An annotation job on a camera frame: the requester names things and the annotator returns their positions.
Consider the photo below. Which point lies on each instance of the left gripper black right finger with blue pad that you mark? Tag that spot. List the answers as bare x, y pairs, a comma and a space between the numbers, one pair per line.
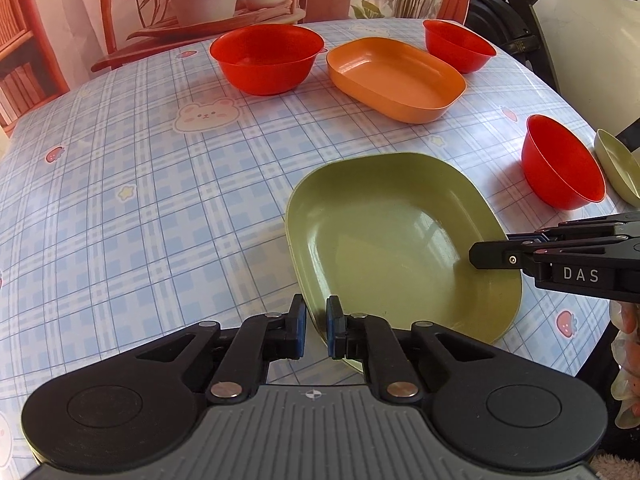
371, 341

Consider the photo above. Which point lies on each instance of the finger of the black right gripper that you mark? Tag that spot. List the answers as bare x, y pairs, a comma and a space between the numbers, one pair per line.
498, 255

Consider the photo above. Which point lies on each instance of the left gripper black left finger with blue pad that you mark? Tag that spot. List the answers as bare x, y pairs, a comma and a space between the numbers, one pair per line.
249, 350

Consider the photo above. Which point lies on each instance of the small red bowl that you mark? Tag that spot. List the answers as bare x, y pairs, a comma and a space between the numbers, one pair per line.
459, 47
559, 167

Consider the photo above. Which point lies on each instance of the pale green plate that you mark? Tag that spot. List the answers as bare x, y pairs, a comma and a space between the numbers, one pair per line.
619, 166

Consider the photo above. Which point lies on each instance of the green rectangular plate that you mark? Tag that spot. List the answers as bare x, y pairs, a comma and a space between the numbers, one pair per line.
389, 235

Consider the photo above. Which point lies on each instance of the orange rectangular plate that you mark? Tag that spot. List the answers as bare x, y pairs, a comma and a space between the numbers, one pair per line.
397, 80

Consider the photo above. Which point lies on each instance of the large red bowl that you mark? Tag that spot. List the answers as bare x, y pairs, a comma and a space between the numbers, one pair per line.
267, 59

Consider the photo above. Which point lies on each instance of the black exercise bike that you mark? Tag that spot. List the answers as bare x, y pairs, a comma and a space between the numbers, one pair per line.
572, 45

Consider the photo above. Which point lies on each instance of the printed room backdrop cloth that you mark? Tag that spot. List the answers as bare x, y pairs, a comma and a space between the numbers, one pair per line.
49, 47

